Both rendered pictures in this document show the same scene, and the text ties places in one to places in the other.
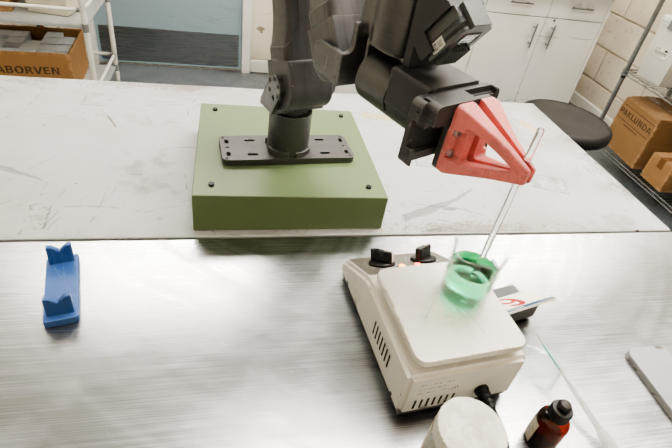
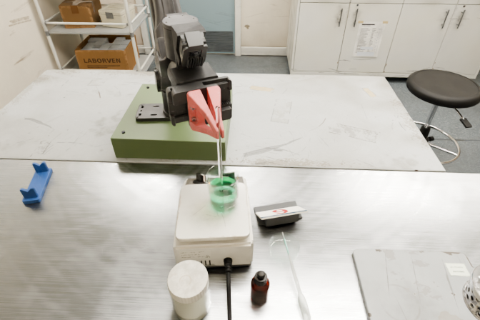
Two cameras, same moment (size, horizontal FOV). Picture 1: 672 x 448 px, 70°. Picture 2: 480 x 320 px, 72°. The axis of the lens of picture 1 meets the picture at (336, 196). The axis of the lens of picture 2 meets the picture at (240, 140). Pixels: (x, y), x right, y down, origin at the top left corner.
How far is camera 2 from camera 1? 0.30 m
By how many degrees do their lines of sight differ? 15
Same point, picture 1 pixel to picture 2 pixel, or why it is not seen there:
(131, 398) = (48, 242)
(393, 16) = (168, 40)
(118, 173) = (91, 124)
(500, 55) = (418, 35)
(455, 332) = (207, 224)
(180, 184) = not seen: hidden behind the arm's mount
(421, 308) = (195, 208)
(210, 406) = (83, 251)
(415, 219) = (251, 156)
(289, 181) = (168, 131)
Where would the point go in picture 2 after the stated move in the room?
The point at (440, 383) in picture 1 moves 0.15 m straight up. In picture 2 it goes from (194, 252) to (185, 188)
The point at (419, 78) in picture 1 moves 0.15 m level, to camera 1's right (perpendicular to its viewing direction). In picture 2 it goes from (177, 76) to (271, 91)
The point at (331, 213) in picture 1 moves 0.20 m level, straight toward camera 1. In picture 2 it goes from (191, 151) to (148, 214)
